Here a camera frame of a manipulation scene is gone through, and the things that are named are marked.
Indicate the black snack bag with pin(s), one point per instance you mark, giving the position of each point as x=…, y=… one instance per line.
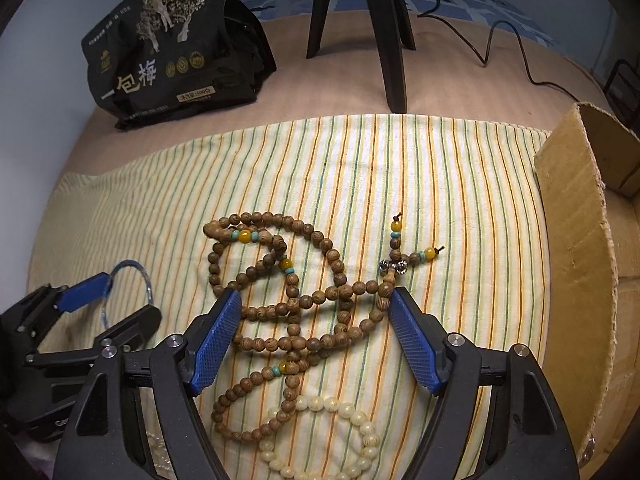
x=165, y=60

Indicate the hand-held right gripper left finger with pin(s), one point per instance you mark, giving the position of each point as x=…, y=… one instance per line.
x=215, y=345

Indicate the striped yellow cloth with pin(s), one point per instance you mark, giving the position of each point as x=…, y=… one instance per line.
x=350, y=170

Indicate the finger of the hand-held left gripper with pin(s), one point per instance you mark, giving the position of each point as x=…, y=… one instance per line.
x=135, y=322
x=82, y=294

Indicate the black tripod stand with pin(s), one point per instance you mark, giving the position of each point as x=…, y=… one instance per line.
x=392, y=60

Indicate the cardboard box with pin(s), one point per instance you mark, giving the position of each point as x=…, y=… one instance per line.
x=575, y=200

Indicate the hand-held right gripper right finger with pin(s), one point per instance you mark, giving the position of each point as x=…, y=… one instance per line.
x=415, y=345

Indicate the thin clear bangle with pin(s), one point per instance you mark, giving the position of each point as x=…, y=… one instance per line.
x=148, y=280

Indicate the black clothes rack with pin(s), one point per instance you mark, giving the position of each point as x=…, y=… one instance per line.
x=625, y=67

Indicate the blue patterned bed sheet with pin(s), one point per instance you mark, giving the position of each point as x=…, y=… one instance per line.
x=500, y=0

